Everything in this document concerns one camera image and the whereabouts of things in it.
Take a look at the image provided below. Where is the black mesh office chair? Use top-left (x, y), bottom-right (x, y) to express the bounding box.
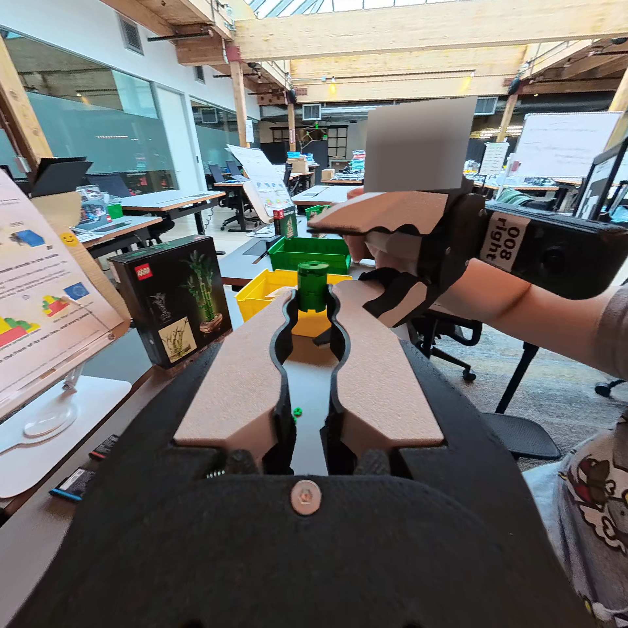
top-left (412, 314), bottom-right (563, 460)

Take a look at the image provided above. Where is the black angled panel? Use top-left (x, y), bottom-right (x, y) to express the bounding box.
top-left (31, 156), bottom-right (93, 198)

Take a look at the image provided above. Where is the dark green toy set box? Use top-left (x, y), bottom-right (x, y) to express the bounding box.
top-left (273, 205), bottom-right (299, 239)

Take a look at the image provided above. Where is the black toy set box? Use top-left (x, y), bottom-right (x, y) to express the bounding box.
top-left (107, 235), bottom-right (233, 370)

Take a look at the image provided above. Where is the white stand base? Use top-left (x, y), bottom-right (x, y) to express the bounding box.
top-left (0, 375), bottom-right (132, 499)

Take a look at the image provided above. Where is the grey desk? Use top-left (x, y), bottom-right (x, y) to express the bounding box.
top-left (0, 275), bottom-right (413, 628)

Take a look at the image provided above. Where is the black stand with white label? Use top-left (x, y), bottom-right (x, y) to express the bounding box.
top-left (573, 139), bottom-right (628, 222)

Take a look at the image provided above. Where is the curved wooden holder board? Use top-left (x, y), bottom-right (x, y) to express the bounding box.
top-left (242, 180), bottom-right (276, 226)

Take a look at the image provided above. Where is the person's grey clothing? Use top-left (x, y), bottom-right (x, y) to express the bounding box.
top-left (522, 416), bottom-right (628, 628)

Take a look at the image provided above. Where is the large whiteboard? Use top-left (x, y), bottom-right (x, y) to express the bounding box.
top-left (512, 111), bottom-right (624, 179)

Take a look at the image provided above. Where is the white wall vent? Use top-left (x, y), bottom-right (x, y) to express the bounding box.
top-left (117, 14), bottom-right (144, 55)

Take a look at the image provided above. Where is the person's right forearm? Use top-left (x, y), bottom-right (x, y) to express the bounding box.
top-left (434, 259), bottom-right (628, 381)

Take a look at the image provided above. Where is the black camera battery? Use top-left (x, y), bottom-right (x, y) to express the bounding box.
top-left (48, 468), bottom-right (97, 502)
top-left (89, 434), bottom-right (120, 461)

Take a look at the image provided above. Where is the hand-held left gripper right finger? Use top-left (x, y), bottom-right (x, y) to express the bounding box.
top-left (320, 280), bottom-right (445, 465)

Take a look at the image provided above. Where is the person's right hand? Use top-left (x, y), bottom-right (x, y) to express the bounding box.
top-left (342, 234), bottom-right (376, 265)

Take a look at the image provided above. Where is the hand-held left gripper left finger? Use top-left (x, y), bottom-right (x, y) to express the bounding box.
top-left (174, 289), bottom-right (300, 468)

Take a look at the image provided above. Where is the printed instruction sheet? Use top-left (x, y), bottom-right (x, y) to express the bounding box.
top-left (0, 169), bottom-right (124, 406)

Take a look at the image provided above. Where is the wooden post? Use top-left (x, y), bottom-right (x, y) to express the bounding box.
top-left (0, 38), bottom-right (53, 173)

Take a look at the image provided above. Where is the colourful toy set box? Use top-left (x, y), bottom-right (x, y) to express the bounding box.
top-left (76, 185), bottom-right (112, 229)

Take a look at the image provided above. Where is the wooden sheet holder board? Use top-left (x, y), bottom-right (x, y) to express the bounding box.
top-left (0, 223), bottom-right (132, 419)

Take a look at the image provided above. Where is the green toy brick stalk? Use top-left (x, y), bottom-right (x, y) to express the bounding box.
top-left (296, 261), bottom-right (330, 314)

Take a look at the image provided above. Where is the large instruction sheet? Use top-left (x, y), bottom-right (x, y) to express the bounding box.
top-left (226, 144), bottom-right (294, 212)

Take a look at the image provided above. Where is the wood-edged white desk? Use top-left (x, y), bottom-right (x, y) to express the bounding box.
top-left (73, 215), bottom-right (163, 257)
top-left (120, 190), bottom-right (227, 236)

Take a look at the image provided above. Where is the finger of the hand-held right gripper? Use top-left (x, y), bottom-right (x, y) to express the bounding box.
top-left (359, 268), bottom-right (441, 329)
top-left (306, 190), bottom-right (450, 236)

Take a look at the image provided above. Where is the yellow plastic bin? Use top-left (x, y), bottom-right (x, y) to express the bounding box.
top-left (235, 268), bottom-right (353, 339)

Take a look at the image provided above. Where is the pale wooden board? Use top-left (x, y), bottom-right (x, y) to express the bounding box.
top-left (31, 191), bottom-right (82, 230)

